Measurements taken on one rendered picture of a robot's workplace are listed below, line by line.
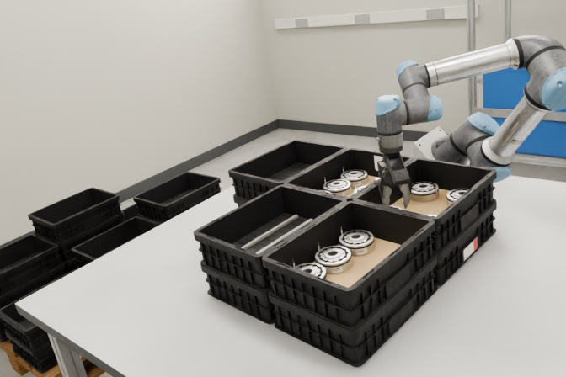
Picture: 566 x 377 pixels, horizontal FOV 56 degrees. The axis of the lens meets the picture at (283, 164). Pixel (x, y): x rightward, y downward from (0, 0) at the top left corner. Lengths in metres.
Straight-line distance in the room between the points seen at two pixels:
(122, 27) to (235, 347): 3.46
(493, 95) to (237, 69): 2.69
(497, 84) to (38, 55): 3.13
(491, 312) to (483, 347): 0.14
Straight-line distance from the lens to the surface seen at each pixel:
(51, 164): 4.33
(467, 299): 1.62
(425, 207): 1.83
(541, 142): 3.64
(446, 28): 4.62
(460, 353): 1.44
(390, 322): 1.45
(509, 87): 3.59
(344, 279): 1.47
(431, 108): 1.64
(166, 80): 4.84
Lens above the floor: 1.63
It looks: 20 degrees down
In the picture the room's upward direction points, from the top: 9 degrees counter-clockwise
